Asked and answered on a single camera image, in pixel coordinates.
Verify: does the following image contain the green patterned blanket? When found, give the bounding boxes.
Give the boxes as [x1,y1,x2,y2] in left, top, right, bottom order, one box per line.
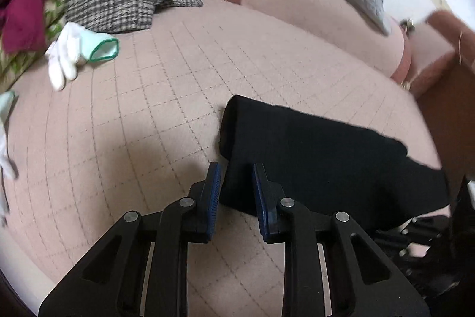
[0,0,67,87]

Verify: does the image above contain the white glove green cuff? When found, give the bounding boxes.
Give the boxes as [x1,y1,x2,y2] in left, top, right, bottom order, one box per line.
[0,90,19,225]
[45,22,120,92]

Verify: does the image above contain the black pants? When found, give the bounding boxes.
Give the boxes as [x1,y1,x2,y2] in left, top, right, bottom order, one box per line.
[219,95,451,230]

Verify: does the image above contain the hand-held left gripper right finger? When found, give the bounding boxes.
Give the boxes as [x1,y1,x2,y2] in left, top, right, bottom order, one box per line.
[252,163,431,317]

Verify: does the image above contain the pink bolster cushion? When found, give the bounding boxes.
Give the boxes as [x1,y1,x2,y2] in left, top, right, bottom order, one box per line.
[221,0,412,83]

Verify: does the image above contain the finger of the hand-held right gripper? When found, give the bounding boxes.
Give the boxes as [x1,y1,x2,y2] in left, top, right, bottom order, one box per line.
[374,216,450,257]

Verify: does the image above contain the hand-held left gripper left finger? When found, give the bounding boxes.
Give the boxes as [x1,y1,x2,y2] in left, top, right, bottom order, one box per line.
[38,161,223,317]

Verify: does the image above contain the pink brown side cushion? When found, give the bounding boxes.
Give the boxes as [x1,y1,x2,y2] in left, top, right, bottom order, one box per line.
[408,10,475,98]

